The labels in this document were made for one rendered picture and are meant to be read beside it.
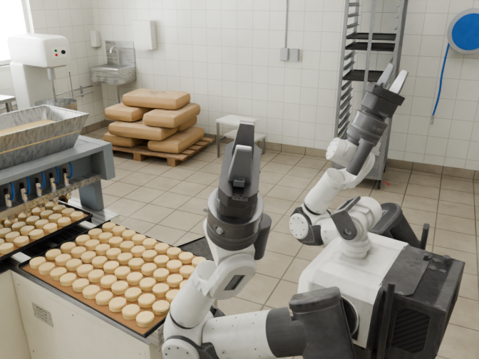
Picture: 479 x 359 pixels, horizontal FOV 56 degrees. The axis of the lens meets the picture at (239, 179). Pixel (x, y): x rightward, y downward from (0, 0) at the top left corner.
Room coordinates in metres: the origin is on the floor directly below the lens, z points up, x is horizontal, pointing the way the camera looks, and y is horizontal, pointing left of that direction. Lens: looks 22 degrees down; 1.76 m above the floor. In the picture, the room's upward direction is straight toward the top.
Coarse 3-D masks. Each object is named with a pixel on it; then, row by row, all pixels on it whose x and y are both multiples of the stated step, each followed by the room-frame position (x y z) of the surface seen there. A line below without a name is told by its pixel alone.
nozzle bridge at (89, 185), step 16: (80, 144) 1.79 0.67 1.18; (96, 144) 1.80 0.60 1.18; (32, 160) 1.59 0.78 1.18; (48, 160) 1.59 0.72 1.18; (64, 160) 1.62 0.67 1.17; (80, 160) 1.77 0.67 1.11; (96, 160) 1.80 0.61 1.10; (112, 160) 1.81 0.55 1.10; (0, 176) 1.43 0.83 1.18; (16, 176) 1.45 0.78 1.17; (32, 176) 1.59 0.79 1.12; (48, 176) 1.64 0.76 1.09; (80, 176) 1.76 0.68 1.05; (96, 176) 1.77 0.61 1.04; (112, 176) 1.80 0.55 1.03; (0, 192) 1.48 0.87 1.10; (16, 192) 1.53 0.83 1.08; (32, 192) 1.58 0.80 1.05; (48, 192) 1.59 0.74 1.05; (64, 192) 1.64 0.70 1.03; (80, 192) 1.90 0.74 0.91; (96, 192) 1.85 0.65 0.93; (0, 208) 1.45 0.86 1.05; (16, 208) 1.47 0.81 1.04; (96, 208) 1.84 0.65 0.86
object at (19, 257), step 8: (16, 256) 1.36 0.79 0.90; (24, 256) 1.36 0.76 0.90; (8, 264) 1.40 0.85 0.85; (16, 264) 1.36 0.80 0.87; (24, 272) 1.34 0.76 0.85; (96, 312) 1.13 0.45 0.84; (160, 328) 0.99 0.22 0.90; (152, 336) 1.00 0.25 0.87; (160, 336) 0.99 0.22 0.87; (160, 344) 0.99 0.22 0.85
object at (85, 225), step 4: (80, 224) 1.61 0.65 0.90; (84, 224) 1.60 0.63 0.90; (88, 224) 1.60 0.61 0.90; (92, 224) 1.60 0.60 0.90; (72, 228) 1.64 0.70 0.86; (76, 228) 1.63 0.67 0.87; (80, 228) 1.61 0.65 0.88; (84, 228) 1.60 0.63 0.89; (88, 228) 1.58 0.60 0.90; (76, 232) 1.63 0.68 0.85; (80, 232) 1.62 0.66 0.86
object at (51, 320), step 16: (16, 272) 1.35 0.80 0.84; (16, 288) 1.37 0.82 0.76; (32, 288) 1.30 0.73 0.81; (48, 288) 1.26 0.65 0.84; (32, 304) 1.31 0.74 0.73; (48, 304) 1.26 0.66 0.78; (64, 304) 1.21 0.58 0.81; (80, 304) 1.17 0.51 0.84; (32, 320) 1.33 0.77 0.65; (48, 320) 1.26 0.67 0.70; (64, 320) 1.21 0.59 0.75; (80, 320) 1.16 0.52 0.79; (96, 320) 1.12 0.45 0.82; (32, 336) 1.34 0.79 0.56; (48, 336) 1.28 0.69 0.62; (64, 336) 1.22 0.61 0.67; (80, 336) 1.17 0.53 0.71; (96, 336) 1.12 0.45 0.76; (112, 336) 1.08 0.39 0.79; (128, 336) 1.04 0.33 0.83; (32, 352) 1.36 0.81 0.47; (48, 352) 1.29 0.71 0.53; (64, 352) 1.23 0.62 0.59; (80, 352) 1.18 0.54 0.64; (96, 352) 1.13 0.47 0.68; (112, 352) 1.09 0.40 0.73; (128, 352) 1.04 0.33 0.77; (144, 352) 1.00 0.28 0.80; (160, 352) 1.03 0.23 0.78
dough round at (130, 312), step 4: (132, 304) 1.07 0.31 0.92; (124, 308) 1.05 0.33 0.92; (128, 308) 1.05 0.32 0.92; (132, 308) 1.05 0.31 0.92; (136, 308) 1.05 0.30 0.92; (124, 312) 1.03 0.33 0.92; (128, 312) 1.03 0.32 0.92; (132, 312) 1.03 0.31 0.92; (136, 312) 1.03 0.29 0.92; (124, 316) 1.03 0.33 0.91; (128, 316) 1.02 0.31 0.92; (132, 316) 1.02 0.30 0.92
